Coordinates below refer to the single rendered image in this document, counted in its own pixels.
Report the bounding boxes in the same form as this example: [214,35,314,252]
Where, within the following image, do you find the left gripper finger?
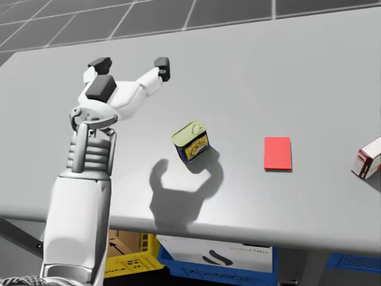
[83,57,113,86]
[135,57,171,97]

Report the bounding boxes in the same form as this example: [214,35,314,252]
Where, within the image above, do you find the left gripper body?
[77,74,143,122]

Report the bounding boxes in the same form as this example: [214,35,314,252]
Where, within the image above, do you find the green and blue rectangular can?
[171,120,211,164]

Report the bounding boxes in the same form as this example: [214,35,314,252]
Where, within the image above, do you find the pink pad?
[264,136,293,172]

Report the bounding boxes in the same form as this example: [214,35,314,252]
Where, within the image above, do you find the brown box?
[107,229,142,257]

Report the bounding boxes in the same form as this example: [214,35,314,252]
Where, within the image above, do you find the yellow box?
[104,232,165,279]

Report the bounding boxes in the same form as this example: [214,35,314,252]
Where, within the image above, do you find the white box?
[156,235,273,273]

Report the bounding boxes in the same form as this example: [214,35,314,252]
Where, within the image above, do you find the blue box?
[326,253,381,276]
[157,241,279,286]

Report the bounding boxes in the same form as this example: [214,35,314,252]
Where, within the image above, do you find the red and white carton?
[351,137,381,180]

